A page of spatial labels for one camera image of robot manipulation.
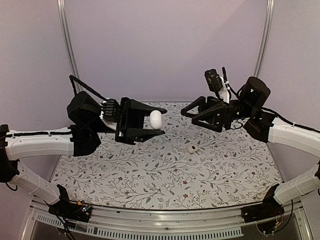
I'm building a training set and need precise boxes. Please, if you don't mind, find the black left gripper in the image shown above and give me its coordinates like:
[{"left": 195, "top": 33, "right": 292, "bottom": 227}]
[{"left": 90, "top": 97, "right": 168, "bottom": 146}]

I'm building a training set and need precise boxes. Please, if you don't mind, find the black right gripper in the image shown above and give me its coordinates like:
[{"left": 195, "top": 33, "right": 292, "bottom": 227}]
[{"left": 181, "top": 96, "right": 254, "bottom": 133}]

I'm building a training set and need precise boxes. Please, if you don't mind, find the white earbud charging case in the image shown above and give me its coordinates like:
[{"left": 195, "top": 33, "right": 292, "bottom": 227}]
[{"left": 149, "top": 110, "right": 164, "bottom": 130}]

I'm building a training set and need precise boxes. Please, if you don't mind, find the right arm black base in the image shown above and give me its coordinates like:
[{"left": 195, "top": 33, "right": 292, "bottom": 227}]
[{"left": 241, "top": 183, "right": 285, "bottom": 235}]

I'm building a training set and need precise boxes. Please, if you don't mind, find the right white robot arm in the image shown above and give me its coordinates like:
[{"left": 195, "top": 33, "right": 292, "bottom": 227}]
[{"left": 181, "top": 73, "right": 320, "bottom": 157}]

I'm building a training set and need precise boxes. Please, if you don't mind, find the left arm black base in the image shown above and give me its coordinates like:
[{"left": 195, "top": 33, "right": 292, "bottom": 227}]
[{"left": 48, "top": 184, "right": 92, "bottom": 223}]

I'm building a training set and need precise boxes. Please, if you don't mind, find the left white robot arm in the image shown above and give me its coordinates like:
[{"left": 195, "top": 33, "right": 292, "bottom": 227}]
[{"left": 0, "top": 91, "right": 167, "bottom": 217}]

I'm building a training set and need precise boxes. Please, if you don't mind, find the white earbud on mat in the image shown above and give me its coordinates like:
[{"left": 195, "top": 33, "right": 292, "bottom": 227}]
[{"left": 186, "top": 145, "right": 199, "bottom": 154}]

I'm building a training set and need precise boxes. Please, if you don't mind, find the floral patterned mat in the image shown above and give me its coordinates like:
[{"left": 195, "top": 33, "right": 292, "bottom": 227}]
[{"left": 51, "top": 102, "right": 282, "bottom": 210}]

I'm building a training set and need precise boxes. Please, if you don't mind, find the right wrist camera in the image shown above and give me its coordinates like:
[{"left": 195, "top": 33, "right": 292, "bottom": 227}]
[{"left": 204, "top": 69, "right": 231, "bottom": 104}]

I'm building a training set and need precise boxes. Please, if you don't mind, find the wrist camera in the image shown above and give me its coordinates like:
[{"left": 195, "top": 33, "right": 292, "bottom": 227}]
[
  {"left": 204, "top": 69, "right": 231, "bottom": 104},
  {"left": 99, "top": 98, "right": 121, "bottom": 131}
]

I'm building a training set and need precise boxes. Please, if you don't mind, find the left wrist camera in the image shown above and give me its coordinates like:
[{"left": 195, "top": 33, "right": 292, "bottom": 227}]
[{"left": 99, "top": 98, "right": 121, "bottom": 131}]

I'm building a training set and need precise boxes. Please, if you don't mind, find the left black sleeved cable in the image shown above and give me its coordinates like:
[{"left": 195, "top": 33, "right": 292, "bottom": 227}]
[{"left": 68, "top": 74, "right": 107, "bottom": 101}]

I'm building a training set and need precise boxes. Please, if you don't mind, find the right aluminium frame post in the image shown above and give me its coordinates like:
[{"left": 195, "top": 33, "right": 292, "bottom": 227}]
[{"left": 253, "top": 0, "right": 275, "bottom": 78}]

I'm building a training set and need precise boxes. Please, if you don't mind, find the aluminium frame post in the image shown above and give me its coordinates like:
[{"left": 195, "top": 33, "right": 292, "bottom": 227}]
[
  {"left": 56, "top": 0, "right": 79, "bottom": 78},
  {"left": 253, "top": 0, "right": 275, "bottom": 78}
]

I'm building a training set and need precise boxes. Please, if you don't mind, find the left aluminium frame post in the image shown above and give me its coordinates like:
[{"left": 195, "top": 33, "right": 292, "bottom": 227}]
[{"left": 56, "top": 0, "right": 79, "bottom": 78}]

